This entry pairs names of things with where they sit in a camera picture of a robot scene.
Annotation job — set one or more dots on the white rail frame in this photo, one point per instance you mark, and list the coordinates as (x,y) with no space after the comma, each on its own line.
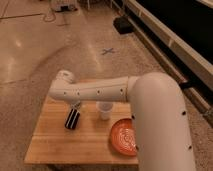
(193,72)

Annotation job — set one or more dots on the wooden folding table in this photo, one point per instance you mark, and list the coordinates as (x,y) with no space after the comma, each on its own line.
(89,142)

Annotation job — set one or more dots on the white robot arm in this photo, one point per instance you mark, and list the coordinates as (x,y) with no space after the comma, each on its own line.
(158,110)

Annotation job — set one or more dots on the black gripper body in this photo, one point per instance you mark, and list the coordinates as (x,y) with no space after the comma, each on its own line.
(77,105)

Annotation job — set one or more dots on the orange patterned plate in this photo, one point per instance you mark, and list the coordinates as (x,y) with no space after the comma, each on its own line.
(122,137)

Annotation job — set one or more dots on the grey equipment on floor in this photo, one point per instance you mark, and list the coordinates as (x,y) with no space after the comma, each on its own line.
(63,5)

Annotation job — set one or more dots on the black box on floor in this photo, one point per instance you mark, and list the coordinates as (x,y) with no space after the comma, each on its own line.
(122,25)

